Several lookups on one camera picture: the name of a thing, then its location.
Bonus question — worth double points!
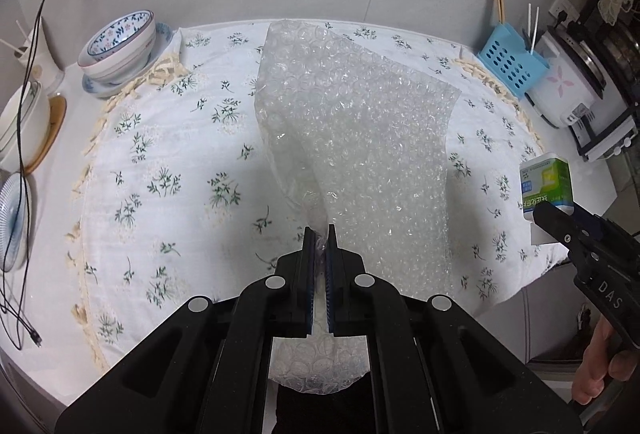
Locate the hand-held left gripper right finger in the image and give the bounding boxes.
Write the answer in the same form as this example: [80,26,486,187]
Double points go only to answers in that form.
[322,224,586,434]

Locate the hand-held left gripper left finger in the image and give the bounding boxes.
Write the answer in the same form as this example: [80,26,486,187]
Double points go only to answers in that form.
[52,226,321,434]

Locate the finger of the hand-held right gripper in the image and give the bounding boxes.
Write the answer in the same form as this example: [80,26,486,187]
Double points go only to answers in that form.
[570,206,610,241]
[532,203,594,261]

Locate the white bottle green label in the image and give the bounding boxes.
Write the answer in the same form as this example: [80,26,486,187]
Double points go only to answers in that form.
[519,154,575,245]

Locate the black trash bag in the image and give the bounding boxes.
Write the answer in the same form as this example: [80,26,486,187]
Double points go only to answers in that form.
[272,371,381,434]

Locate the clear bubble wrap sheet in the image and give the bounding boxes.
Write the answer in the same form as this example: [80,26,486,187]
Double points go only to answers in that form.
[252,18,463,397]

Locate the person's right hand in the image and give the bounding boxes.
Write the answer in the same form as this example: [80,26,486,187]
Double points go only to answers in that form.
[570,318,627,407]

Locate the black and white appliance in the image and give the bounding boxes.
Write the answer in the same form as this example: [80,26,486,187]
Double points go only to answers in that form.
[567,98,640,163]

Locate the white rice cooker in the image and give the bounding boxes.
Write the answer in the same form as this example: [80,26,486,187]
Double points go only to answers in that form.
[525,26,608,129]

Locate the blue plastic utensil basket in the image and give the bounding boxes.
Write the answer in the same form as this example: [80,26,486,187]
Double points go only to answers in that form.
[476,24,548,98]

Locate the dark metal rack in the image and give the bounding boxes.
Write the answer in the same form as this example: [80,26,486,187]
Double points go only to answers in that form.
[580,0,640,115]

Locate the white floral tablecloth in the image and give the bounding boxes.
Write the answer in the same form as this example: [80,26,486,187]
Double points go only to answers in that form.
[65,18,576,375]

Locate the blue rimmed plate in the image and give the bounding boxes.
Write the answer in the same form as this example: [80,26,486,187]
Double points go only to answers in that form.
[80,21,173,98]

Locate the white bowls on wooden mat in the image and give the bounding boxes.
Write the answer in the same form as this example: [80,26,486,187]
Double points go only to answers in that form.
[22,96,67,175]

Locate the blue striped plate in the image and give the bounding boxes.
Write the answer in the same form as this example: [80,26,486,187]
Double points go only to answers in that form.
[0,171,39,272]

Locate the blue floral bowl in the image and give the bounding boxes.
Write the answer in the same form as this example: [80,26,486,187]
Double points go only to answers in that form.
[86,10,156,62]

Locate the white utensil holder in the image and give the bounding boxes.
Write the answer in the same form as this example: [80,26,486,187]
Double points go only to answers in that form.
[15,26,66,87]

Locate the wall socket with plug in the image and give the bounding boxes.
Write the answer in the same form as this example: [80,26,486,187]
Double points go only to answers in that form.
[550,0,581,22]

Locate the black cable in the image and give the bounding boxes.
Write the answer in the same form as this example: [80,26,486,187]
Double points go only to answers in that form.
[0,0,63,348]

